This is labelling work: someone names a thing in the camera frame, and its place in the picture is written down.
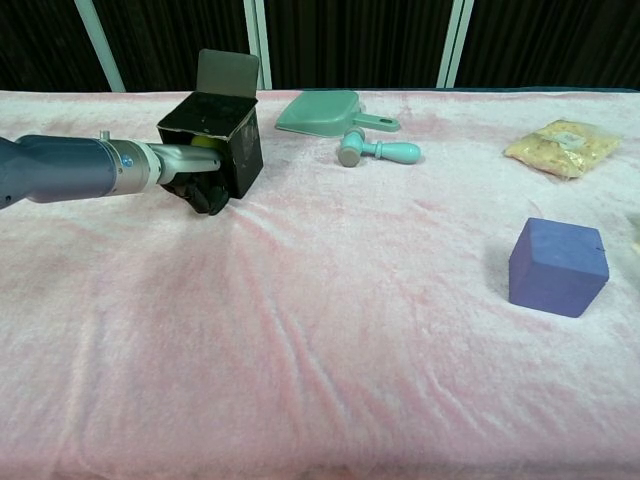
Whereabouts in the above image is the teal toy hammer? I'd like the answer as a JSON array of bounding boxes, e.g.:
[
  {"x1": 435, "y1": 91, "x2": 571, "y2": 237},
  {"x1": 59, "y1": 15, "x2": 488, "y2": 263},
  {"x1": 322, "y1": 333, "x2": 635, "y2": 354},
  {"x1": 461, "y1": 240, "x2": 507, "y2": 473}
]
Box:
[{"x1": 337, "y1": 127, "x2": 422, "y2": 168}]

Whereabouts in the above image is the black cardboard box with flap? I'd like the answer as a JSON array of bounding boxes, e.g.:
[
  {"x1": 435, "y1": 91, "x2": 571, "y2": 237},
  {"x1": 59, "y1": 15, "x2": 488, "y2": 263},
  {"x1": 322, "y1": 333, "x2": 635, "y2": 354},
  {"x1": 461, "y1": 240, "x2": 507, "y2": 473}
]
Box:
[{"x1": 155, "y1": 48, "x2": 266, "y2": 202}]

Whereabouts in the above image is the white double frame post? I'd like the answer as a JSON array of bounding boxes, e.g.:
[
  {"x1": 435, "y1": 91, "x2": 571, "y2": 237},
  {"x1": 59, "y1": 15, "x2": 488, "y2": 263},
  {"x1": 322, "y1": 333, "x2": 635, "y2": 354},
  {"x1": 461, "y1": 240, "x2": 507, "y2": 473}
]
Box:
[
  {"x1": 436, "y1": 0, "x2": 475, "y2": 89},
  {"x1": 243, "y1": 0, "x2": 274, "y2": 91}
]

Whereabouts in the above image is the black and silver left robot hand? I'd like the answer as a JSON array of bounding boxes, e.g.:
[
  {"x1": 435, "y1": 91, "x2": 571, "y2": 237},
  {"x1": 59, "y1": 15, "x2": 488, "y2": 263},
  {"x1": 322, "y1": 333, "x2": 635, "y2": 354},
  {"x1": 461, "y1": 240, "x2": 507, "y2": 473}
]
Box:
[{"x1": 148, "y1": 142, "x2": 232, "y2": 217}]

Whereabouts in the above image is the clear bag of yellow snacks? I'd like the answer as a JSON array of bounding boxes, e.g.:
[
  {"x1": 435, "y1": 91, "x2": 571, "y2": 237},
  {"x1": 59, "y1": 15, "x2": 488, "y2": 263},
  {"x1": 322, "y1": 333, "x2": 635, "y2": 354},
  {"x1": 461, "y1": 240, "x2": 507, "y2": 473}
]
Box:
[{"x1": 503, "y1": 118, "x2": 623, "y2": 180}]

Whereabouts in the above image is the purple foam cube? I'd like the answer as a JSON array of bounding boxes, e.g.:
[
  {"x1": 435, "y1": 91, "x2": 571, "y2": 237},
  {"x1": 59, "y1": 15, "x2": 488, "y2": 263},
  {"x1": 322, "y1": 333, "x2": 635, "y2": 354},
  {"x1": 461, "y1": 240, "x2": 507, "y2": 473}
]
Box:
[{"x1": 508, "y1": 217, "x2": 611, "y2": 319}]

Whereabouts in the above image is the teal plastic dustpan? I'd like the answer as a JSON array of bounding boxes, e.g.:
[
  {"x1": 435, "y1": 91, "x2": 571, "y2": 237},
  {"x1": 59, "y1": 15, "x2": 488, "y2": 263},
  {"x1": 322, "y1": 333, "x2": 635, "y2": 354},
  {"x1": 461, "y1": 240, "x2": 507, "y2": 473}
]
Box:
[{"x1": 274, "y1": 90, "x2": 403, "y2": 140}]

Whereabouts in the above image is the slanted white frame post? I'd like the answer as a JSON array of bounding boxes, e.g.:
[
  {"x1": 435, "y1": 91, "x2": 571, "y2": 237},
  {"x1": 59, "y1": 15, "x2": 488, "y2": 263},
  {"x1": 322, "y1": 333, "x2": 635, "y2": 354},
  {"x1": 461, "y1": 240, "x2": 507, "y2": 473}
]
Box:
[{"x1": 74, "y1": 0, "x2": 127, "y2": 93}]

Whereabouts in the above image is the pink fluffy blanket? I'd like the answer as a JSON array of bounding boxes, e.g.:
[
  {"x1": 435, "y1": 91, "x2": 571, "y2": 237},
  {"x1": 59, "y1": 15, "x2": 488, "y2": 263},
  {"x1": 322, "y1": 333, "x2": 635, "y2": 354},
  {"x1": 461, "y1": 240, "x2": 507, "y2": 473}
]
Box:
[{"x1": 0, "y1": 88, "x2": 640, "y2": 480}]

